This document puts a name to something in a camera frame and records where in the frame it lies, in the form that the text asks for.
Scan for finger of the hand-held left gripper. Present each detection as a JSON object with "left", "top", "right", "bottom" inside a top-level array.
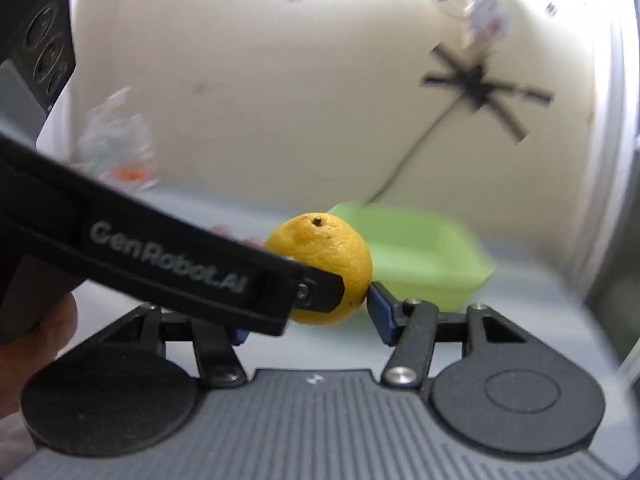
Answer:
[{"left": 294, "top": 265, "right": 347, "bottom": 312}]

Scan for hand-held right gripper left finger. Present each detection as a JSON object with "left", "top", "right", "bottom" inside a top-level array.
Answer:
[{"left": 102, "top": 304, "right": 249, "bottom": 389}]

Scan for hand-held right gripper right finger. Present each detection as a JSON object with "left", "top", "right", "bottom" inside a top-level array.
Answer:
[{"left": 367, "top": 282, "right": 533, "bottom": 389}]

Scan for tomatoes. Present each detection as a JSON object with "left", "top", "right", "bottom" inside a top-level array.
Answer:
[{"left": 263, "top": 213, "right": 374, "bottom": 326}]

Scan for green plastic basket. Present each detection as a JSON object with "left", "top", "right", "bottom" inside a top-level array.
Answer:
[{"left": 327, "top": 201, "right": 497, "bottom": 312}]

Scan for person's left hand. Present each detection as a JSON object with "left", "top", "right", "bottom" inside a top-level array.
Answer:
[{"left": 0, "top": 291, "right": 79, "bottom": 420}]

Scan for clear plastic bag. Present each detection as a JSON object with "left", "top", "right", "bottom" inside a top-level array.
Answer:
[{"left": 74, "top": 86, "right": 162, "bottom": 192}]

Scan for striped blue bed sheet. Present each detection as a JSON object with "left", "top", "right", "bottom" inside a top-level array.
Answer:
[{"left": 60, "top": 190, "right": 618, "bottom": 378}]

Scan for black tape cross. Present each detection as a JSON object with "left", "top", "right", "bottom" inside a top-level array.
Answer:
[{"left": 421, "top": 44, "right": 554, "bottom": 147}]

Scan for white power strip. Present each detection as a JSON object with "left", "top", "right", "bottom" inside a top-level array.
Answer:
[{"left": 462, "top": 0, "right": 511, "bottom": 43}]

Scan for grey cable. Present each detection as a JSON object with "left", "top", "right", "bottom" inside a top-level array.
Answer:
[{"left": 366, "top": 100, "right": 457, "bottom": 207}]

